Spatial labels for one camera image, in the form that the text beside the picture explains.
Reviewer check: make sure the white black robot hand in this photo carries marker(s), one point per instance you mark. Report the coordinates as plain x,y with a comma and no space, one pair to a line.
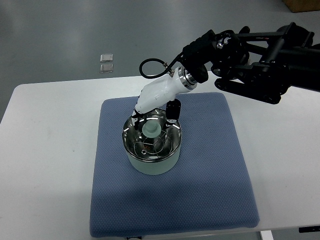
160,91

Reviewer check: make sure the glass lid green knob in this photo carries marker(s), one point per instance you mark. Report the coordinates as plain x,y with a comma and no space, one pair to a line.
151,125

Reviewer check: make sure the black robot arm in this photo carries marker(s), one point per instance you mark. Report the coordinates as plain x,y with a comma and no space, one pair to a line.
260,66

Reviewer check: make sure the green steel electric pot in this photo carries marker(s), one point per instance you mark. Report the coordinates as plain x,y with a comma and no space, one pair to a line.
155,168

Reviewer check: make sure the lower metal floor plate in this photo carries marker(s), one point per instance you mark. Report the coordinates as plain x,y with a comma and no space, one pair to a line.
107,68

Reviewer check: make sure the metal floor plate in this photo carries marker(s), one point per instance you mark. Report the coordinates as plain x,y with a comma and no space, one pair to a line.
106,57
107,68

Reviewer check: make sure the upper metal floor plate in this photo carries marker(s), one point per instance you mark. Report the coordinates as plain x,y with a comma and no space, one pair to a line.
106,57

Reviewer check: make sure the blue fabric mat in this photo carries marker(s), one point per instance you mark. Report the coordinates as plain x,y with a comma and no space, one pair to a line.
209,188

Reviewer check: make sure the brown cardboard box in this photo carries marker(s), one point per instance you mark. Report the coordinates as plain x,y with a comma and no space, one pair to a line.
300,6

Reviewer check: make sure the black control box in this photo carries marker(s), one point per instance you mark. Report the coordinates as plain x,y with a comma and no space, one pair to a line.
309,229

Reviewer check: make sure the wire steaming rack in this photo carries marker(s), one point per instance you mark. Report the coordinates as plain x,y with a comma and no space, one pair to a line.
152,148

